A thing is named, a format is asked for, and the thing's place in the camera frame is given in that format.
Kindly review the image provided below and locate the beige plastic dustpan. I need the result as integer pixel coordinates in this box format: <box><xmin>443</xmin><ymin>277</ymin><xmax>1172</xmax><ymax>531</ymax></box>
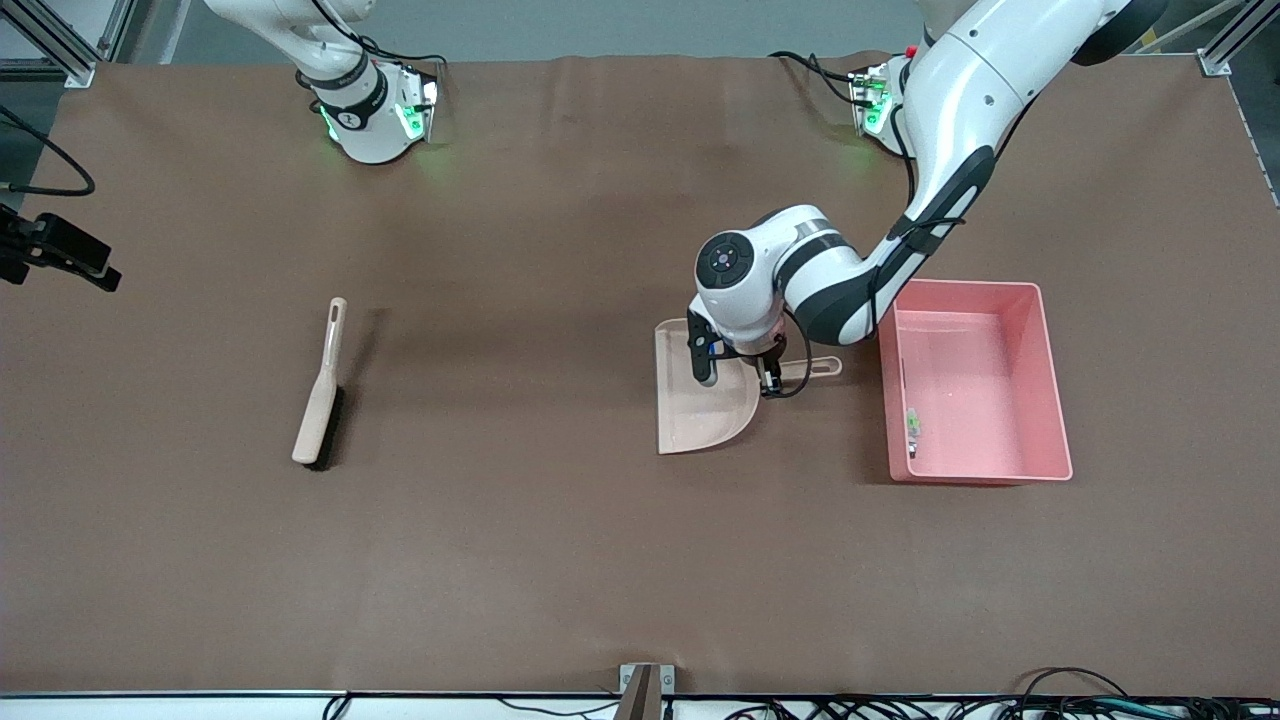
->
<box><xmin>654</xmin><ymin>318</ymin><xmax>844</xmax><ymax>456</ymax></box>

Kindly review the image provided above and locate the beige brush with black bristles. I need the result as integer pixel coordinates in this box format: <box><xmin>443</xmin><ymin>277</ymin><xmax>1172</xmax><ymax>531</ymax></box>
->
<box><xmin>291</xmin><ymin>296</ymin><xmax>349</xmax><ymax>471</ymax></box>

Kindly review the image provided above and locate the pink plastic bin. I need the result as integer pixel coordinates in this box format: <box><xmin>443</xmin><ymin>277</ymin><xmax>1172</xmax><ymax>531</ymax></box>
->
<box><xmin>877</xmin><ymin>278</ymin><xmax>1075</xmax><ymax>487</ymax></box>

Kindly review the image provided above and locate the brown table mat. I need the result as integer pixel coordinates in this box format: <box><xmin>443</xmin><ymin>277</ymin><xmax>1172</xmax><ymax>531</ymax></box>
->
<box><xmin>0</xmin><ymin>52</ymin><xmax>1280</xmax><ymax>697</ymax></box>

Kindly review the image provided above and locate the left base connector box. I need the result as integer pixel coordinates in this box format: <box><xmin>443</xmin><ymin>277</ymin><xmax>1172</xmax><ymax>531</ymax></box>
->
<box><xmin>850</xmin><ymin>62</ymin><xmax>893</xmax><ymax>138</ymax></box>

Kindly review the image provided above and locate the base connector box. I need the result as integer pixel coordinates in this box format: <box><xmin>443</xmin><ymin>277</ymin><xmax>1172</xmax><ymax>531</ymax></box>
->
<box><xmin>395</xmin><ymin>65</ymin><xmax>441</xmax><ymax>143</ymax></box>
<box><xmin>850</xmin><ymin>62</ymin><xmax>893</xmax><ymax>138</ymax></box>

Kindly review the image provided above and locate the right base connector box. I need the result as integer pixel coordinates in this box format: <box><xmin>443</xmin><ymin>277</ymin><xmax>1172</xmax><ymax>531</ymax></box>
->
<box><xmin>395</xmin><ymin>65</ymin><xmax>441</xmax><ymax>143</ymax></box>

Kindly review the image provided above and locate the aluminium frame profile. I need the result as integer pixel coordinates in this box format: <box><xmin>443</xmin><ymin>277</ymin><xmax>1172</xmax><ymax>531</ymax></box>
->
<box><xmin>1198</xmin><ymin>0</ymin><xmax>1280</xmax><ymax>79</ymax></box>
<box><xmin>0</xmin><ymin>0</ymin><xmax>136</xmax><ymax>86</ymax></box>

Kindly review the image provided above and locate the black left base cable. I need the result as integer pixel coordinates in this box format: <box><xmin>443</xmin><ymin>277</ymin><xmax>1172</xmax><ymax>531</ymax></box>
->
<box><xmin>768</xmin><ymin>50</ymin><xmax>861</xmax><ymax>106</ymax></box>

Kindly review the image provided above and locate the black base cable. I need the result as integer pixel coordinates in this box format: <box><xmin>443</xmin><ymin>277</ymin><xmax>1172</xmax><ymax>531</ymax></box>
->
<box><xmin>768</xmin><ymin>50</ymin><xmax>861</xmax><ymax>106</ymax></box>
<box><xmin>355</xmin><ymin>35</ymin><xmax>456</xmax><ymax>69</ymax></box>

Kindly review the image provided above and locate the metal table edge bracket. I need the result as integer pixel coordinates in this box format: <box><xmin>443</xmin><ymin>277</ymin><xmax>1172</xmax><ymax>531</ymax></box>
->
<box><xmin>618</xmin><ymin>662</ymin><xmax>677</xmax><ymax>720</ymax></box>

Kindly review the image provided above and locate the thin black cable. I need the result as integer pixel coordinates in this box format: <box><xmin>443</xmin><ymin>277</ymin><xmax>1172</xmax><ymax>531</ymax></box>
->
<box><xmin>500</xmin><ymin>700</ymin><xmax>621</xmax><ymax>719</ymax></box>

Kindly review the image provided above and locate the black right base cable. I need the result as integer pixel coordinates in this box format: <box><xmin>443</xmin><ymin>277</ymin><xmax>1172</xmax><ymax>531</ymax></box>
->
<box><xmin>355</xmin><ymin>35</ymin><xmax>456</xmax><ymax>69</ymax></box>

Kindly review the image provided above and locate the black cable bundle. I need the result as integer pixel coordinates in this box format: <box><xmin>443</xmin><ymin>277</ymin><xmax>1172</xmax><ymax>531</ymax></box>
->
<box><xmin>725</xmin><ymin>665</ymin><xmax>1280</xmax><ymax>720</ymax></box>

